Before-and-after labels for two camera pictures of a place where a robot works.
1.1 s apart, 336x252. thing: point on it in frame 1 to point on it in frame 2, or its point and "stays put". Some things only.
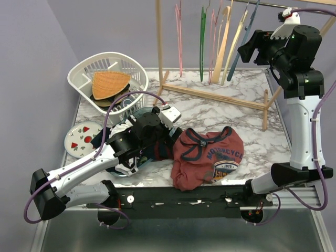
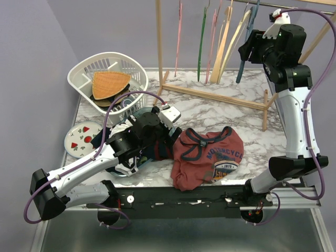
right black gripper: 261,39 stays put
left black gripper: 178,131 stays put
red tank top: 199,159 stays put
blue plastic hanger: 234,66 to 250,28
